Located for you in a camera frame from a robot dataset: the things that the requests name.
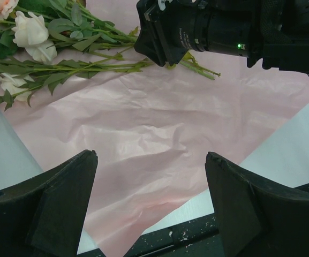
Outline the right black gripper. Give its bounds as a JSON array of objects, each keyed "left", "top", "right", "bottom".
[{"left": 134, "top": 1, "right": 251, "bottom": 66}]

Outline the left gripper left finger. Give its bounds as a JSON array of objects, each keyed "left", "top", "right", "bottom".
[{"left": 0, "top": 150, "right": 98, "bottom": 256}]

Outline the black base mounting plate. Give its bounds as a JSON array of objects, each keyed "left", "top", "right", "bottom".
[{"left": 75, "top": 179, "right": 309, "bottom": 257}]

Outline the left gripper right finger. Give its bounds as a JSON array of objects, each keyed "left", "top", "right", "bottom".
[{"left": 205, "top": 152, "right": 309, "bottom": 256}]

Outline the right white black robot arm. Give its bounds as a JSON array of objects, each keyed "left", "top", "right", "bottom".
[{"left": 134, "top": 1, "right": 309, "bottom": 76}]

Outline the pink artificial flower bunch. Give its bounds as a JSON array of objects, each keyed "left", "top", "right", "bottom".
[{"left": 0, "top": 0, "right": 222, "bottom": 112}]

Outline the pink tissue paper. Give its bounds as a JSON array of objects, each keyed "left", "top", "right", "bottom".
[{"left": 3, "top": 0, "right": 309, "bottom": 252}]

